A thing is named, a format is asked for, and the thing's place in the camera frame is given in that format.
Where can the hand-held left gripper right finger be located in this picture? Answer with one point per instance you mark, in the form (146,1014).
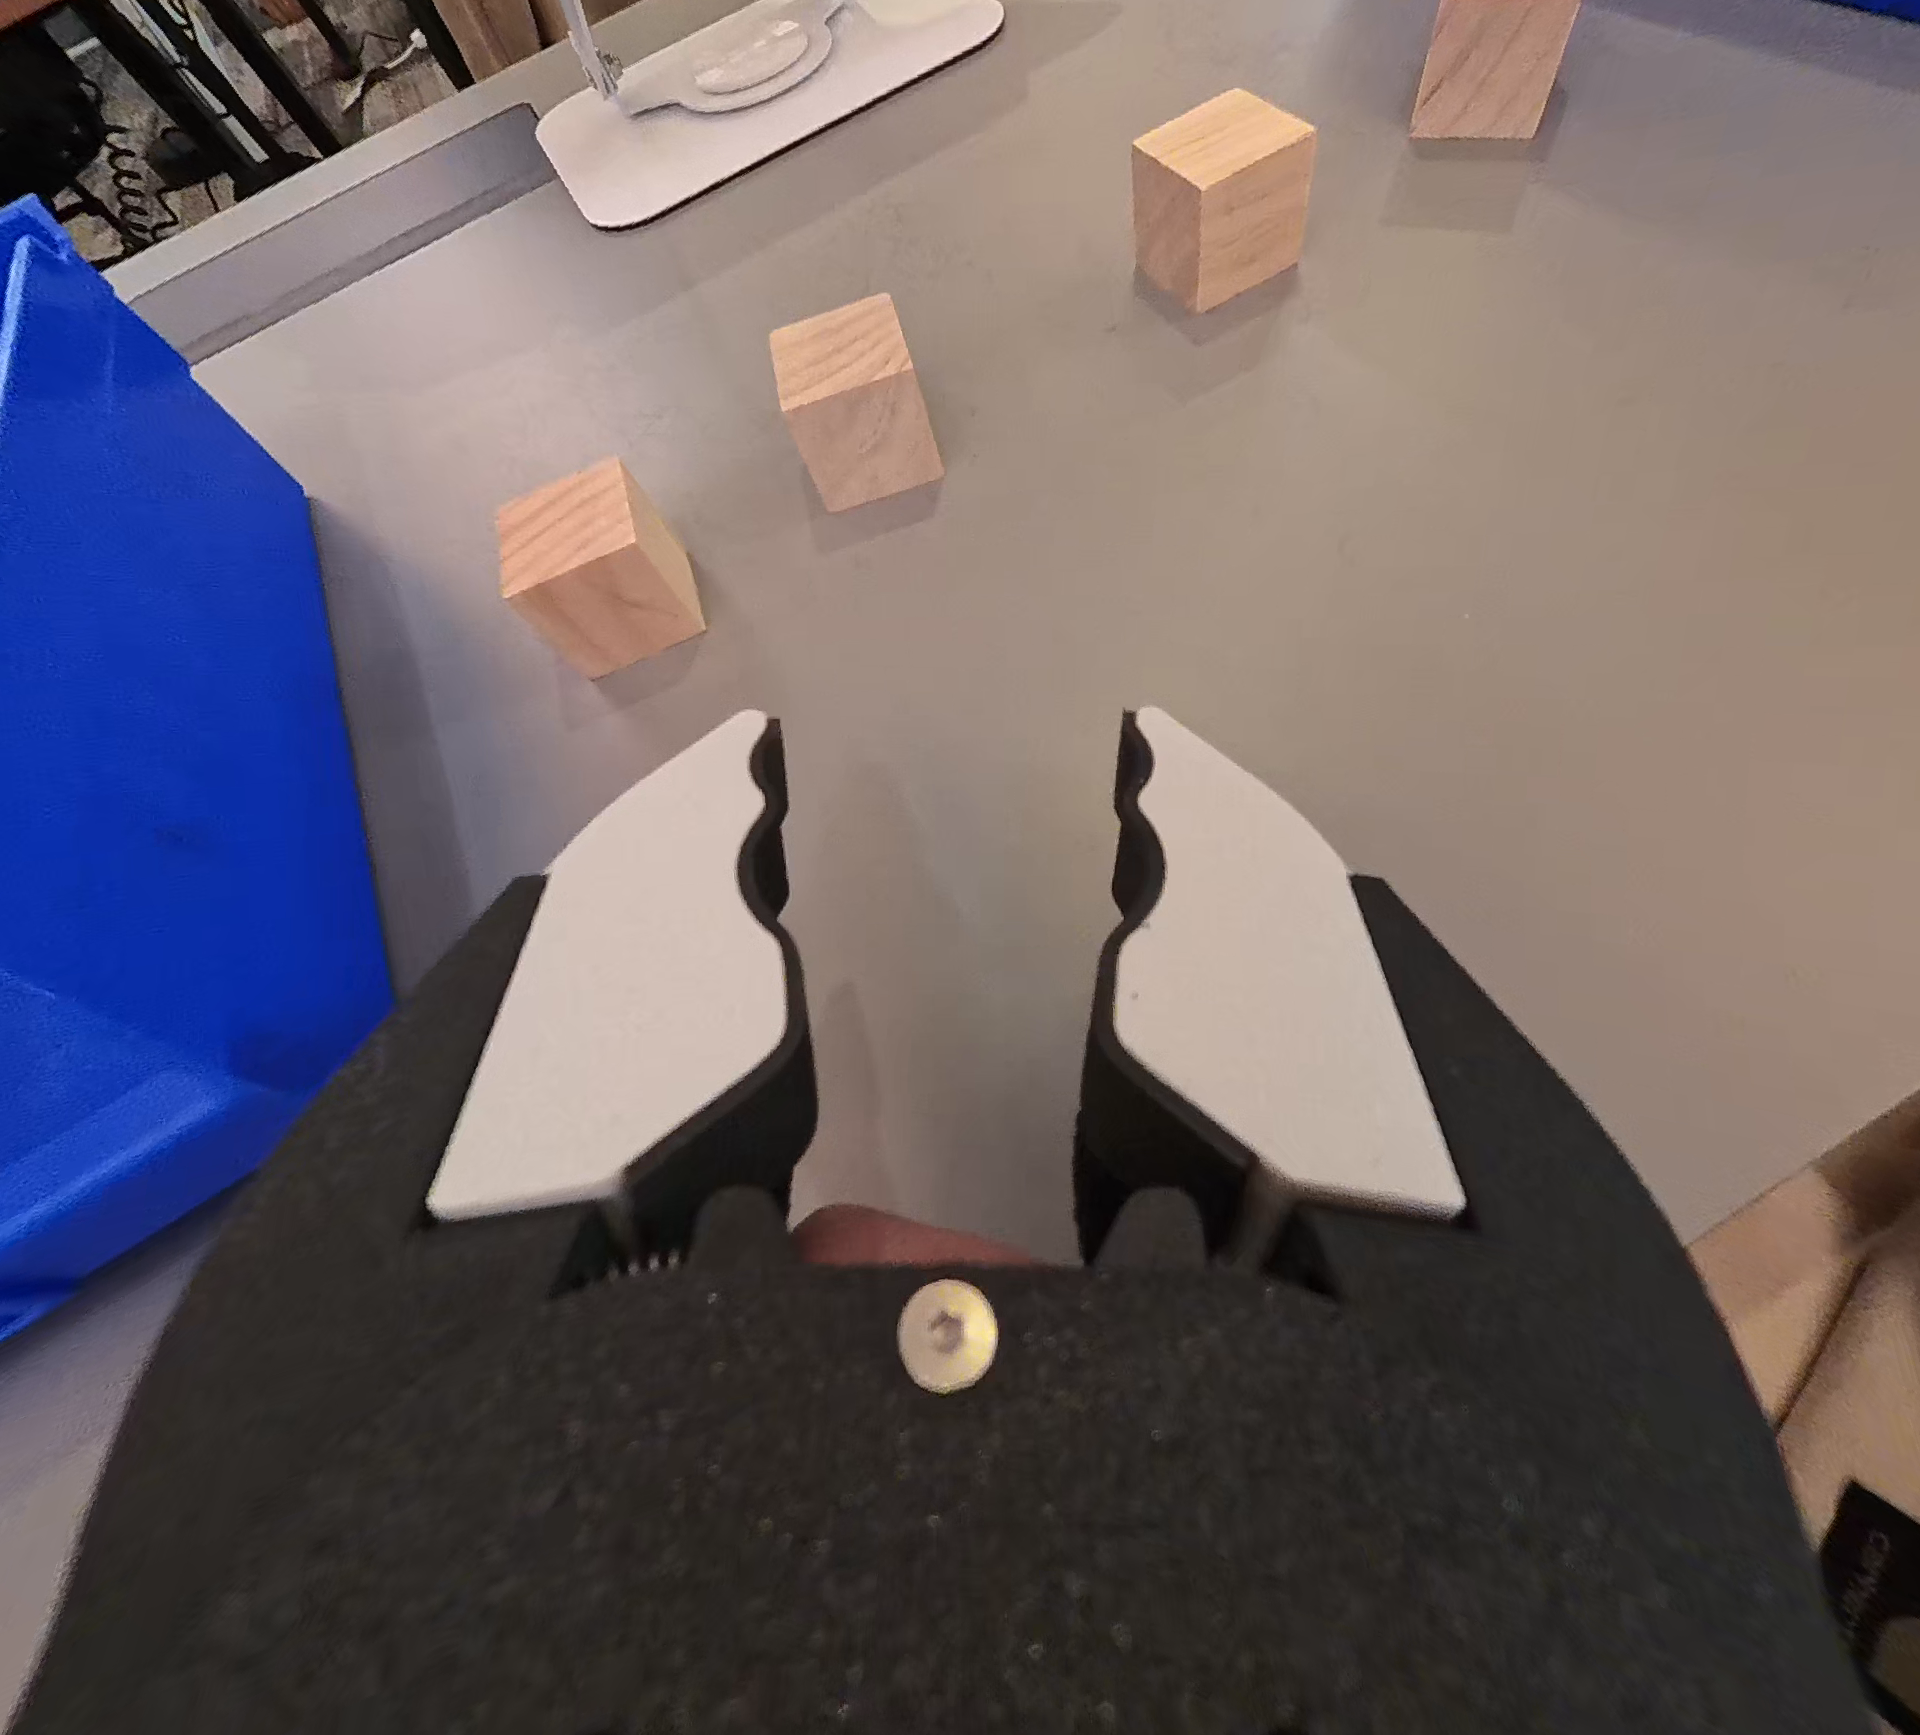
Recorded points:
(1274,1016)

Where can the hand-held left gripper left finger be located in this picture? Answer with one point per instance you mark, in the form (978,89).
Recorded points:
(631,1016)

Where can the wooden cube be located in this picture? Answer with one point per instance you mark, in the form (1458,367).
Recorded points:
(1223,205)
(854,415)
(600,581)
(1500,41)

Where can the person's beige clothing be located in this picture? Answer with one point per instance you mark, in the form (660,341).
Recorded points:
(1844,1316)

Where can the white document stand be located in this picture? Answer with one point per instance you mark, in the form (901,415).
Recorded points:
(901,25)

